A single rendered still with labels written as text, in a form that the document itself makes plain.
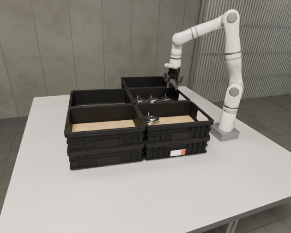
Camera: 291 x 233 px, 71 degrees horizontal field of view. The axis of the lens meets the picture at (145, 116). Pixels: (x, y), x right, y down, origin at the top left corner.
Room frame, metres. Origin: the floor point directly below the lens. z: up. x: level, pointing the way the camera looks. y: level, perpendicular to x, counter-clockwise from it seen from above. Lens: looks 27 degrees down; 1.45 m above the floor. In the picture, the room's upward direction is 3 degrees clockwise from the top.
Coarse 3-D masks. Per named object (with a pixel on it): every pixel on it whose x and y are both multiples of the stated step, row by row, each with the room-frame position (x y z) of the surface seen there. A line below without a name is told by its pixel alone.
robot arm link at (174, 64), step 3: (171, 60) 1.35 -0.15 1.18; (174, 60) 1.34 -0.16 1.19; (177, 60) 1.34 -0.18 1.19; (180, 60) 1.35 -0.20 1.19; (165, 63) 1.34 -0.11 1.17; (171, 63) 1.35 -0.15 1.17; (174, 63) 1.34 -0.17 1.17; (177, 63) 1.34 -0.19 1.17; (180, 63) 1.35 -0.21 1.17; (165, 66) 1.32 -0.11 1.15; (168, 66) 1.31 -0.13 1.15; (171, 66) 1.30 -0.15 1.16; (174, 66) 1.30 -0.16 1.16; (177, 66) 1.30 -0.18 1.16; (180, 66) 1.36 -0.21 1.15
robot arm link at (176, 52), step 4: (172, 44) 1.40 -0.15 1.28; (172, 48) 1.38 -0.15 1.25; (176, 48) 1.37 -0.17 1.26; (180, 48) 1.38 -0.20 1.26; (172, 52) 1.35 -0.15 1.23; (176, 52) 1.34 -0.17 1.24; (180, 52) 1.35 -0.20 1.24; (172, 56) 1.35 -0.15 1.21; (176, 56) 1.34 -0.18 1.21; (180, 56) 1.35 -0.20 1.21
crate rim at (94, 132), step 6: (72, 108) 1.08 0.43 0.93; (78, 108) 1.09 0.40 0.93; (84, 108) 1.10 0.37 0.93; (138, 114) 1.05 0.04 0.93; (66, 120) 0.93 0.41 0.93; (66, 126) 0.87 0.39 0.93; (138, 126) 0.91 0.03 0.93; (144, 126) 0.92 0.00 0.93; (66, 132) 0.82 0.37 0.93; (72, 132) 0.82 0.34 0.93; (78, 132) 0.82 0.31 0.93; (84, 132) 0.83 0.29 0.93; (90, 132) 0.83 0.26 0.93; (96, 132) 0.84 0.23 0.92; (102, 132) 0.85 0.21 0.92; (108, 132) 0.86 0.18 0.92; (114, 132) 0.87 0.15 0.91; (120, 132) 0.87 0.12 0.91; (126, 132) 0.88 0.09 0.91
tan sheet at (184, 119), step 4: (172, 116) 1.25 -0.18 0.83; (176, 116) 1.25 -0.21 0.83; (180, 116) 1.25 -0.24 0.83; (184, 116) 1.26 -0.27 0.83; (188, 116) 1.26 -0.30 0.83; (160, 120) 1.18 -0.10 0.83; (164, 120) 1.19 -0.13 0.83; (168, 120) 1.19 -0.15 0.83; (172, 120) 1.19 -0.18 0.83; (176, 120) 1.20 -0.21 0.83; (180, 120) 1.20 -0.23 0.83; (184, 120) 1.20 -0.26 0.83; (188, 120) 1.21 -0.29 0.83; (192, 120) 1.21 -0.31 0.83
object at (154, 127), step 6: (162, 102) 1.25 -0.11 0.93; (168, 102) 1.26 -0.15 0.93; (174, 102) 1.26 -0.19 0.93; (180, 102) 1.27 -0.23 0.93; (186, 102) 1.28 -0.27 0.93; (192, 102) 1.28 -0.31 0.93; (138, 108) 1.15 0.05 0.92; (198, 108) 1.19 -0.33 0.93; (204, 114) 1.11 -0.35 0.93; (144, 120) 0.98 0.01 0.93; (210, 120) 1.03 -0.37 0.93; (150, 126) 0.92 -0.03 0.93; (156, 126) 0.93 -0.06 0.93; (162, 126) 0.94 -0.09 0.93; (168, 126) 0.95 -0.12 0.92; (174, 126) 0.95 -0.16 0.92; (180, 126) 0.96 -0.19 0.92; (186, 126) 0.97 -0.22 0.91; (192, 126) 0.98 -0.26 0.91
